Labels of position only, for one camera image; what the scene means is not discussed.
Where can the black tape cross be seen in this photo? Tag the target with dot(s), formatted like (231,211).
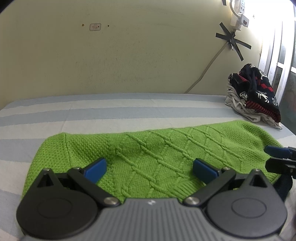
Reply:
(229,37)

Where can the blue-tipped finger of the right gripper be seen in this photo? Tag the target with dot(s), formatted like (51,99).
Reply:
(281,161)

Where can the white garment under pile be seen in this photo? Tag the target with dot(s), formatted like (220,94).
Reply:
(234,101)

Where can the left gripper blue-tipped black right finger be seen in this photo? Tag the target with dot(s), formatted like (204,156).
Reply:
(209,174)

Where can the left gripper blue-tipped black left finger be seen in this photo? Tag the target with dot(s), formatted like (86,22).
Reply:
(92,172)

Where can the blue white striped bed sheet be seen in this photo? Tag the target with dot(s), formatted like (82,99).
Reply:
(25,125)

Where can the white power strip on wall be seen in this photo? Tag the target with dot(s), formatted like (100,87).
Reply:
(238,19)

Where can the pile of dark patterned clothes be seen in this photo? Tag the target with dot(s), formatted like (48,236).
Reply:
(252,86)

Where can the green navy white knit sweater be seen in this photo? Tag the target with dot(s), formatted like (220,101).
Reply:
(156,163)

